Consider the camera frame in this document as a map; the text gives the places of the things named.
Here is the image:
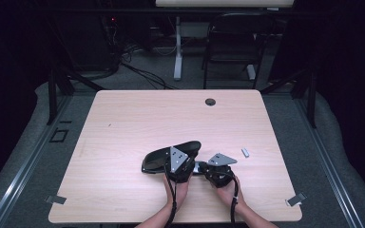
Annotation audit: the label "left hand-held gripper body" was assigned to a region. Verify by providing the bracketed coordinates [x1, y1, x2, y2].
[164, 145, 197, 184]

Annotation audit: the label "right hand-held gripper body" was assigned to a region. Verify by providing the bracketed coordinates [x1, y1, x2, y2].
[200, 152, 239, 189]

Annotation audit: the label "black stapler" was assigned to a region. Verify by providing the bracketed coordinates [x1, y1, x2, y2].
[141, 140, 209, 176]

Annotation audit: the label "person's right hand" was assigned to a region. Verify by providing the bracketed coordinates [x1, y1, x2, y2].
[214, 176, 244, 214]

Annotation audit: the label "person's left hand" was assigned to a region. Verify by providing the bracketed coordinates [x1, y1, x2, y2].
[163, 174, 192, 211]

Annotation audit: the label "grey tape piece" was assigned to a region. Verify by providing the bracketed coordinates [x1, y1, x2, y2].
[45, 194, 67, 205]
[285, 191, 308, 208]

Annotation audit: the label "short white desk foot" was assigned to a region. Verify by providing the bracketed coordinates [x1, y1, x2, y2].
[246, 64, 258, 81]

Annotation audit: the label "white desk leg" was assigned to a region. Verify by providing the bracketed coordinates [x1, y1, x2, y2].
[173, 15, 184, 82]

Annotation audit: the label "black folding chair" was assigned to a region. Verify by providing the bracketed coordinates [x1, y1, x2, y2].
[201, 12, 276, 90]

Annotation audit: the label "black computer tower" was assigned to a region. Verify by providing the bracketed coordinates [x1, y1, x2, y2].
[58, 12, 117, 73]

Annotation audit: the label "right hand-held gripper black cable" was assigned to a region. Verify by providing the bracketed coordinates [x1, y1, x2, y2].
[229, 177, 240, 224]

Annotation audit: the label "hand-held gripper black cable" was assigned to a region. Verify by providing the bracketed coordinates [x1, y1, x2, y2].
[229, 177, 240, 224]
[163, 164, 179, 228]

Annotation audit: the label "left hand-held gripper black cable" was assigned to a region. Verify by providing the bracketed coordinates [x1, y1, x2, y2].
[163, 164, 179, 228]

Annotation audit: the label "black floor cables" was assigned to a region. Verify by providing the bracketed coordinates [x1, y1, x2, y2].
[119, 61, 179, 90]

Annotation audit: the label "aluminium floor rail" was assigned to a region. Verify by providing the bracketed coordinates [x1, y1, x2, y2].
[292, 94, 365, 228]
[0, 94, 74, 228]

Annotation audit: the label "white floor cable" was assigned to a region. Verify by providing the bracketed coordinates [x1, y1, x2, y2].
[151, 45, 177, 57]

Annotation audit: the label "black metal frame stand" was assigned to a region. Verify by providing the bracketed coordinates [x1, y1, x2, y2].
[46, 66, 106, 126]
[259, 66, 318, 129]

